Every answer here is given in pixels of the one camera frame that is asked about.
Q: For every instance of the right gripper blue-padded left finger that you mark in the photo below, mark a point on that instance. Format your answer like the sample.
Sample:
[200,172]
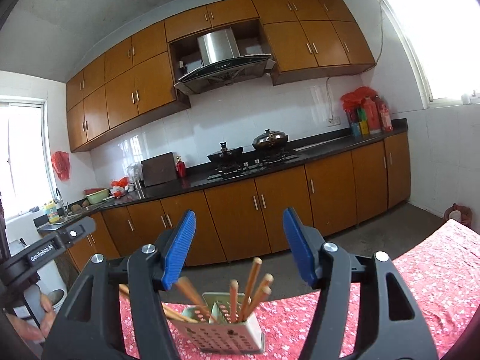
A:
[88,325]

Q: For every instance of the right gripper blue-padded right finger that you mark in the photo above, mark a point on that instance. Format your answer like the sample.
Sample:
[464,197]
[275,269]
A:
[390,323]

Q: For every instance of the wooden chopstick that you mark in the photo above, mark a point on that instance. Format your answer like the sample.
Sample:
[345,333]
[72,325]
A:
[267,280]
[188,290]
[254,271]
[233,299]
[261,295]
[169,312]

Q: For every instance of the brown lower kitchen cabinets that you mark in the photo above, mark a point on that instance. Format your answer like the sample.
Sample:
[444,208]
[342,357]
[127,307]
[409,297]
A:
[339,181]

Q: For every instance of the brown kitchen cabinets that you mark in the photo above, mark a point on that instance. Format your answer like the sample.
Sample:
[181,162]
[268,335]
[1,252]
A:
[155,72]
[339,181]

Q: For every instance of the brown upper kitchen cabinets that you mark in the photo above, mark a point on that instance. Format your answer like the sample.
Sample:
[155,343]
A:
[155,72]

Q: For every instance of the person's left hand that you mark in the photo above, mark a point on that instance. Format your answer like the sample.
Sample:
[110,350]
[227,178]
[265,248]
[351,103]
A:
[33,333]

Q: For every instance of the white plastic bucket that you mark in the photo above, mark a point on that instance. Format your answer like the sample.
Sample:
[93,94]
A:
[57,298]

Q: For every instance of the yellow detergent bottle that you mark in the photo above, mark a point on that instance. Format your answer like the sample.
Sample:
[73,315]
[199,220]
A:
[52,212]

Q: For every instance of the green basin on counter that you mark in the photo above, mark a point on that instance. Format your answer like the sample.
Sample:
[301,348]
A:
[97,196]

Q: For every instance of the red white bag on counter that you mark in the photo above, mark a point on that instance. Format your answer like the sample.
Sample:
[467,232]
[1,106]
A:
[119,187]

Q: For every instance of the beige perforated utensil holder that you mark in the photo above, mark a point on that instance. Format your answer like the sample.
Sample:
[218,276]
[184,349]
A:
[217,334]

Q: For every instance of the dark wooden cutting board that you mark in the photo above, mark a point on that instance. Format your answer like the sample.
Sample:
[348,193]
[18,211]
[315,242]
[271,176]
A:
[159,169]

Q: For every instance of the red bottle on counter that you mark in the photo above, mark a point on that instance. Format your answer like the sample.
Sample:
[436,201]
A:
[180,167]

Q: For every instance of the black gas stove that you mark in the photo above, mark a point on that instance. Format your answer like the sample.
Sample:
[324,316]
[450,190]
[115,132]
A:
[253,166]

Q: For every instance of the red bags and condiment packages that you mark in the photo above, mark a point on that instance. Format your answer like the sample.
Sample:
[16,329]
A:
[366,113]

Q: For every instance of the lidded wok on stove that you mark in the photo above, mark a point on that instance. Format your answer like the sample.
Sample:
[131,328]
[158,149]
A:
[270,142]

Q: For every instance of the black wok on stove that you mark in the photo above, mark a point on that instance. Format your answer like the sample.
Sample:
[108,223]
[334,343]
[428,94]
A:
[226,156]

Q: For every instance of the steel range hood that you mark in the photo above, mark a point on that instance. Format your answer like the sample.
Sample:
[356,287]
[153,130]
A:
[220,57]

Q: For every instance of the red plastic bag on wall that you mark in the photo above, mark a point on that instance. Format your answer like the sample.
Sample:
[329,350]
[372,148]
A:
[61,164]

